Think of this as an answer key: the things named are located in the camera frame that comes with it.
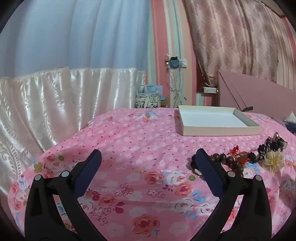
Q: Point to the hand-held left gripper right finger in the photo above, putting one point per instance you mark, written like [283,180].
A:
[208,171]

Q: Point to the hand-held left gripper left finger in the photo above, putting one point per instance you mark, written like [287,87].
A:
[89,166]

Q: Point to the white shallow tray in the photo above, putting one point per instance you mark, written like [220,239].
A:
[215,120]

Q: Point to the cream flower hair clip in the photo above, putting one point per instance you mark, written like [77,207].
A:
[274,161]

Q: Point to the black hair claw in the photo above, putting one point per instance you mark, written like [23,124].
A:
[268,141]

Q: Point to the pink floral blanket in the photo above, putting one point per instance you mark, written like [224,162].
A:
[138,150]

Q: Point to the cream satin bed skirt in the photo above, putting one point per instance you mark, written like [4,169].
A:
[46,104]

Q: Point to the white power strip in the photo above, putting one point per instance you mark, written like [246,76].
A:
[210,90]

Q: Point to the brown cardboard box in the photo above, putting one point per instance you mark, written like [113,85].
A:
[164,102]

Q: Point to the pink headboard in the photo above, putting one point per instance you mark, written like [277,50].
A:
[259,92]

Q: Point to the dark blue cloth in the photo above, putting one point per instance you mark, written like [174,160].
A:
[291,126]

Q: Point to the light blue boxes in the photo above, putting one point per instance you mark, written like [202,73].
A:
[151,89]

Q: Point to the blue charger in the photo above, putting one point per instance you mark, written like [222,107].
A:
[174,62]

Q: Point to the light blue curtain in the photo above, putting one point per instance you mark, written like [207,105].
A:
[69,34]

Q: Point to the pink patterned curtain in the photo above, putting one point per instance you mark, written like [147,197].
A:
[231,34]

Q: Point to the white wall socket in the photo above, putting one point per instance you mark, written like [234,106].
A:
[183,63]

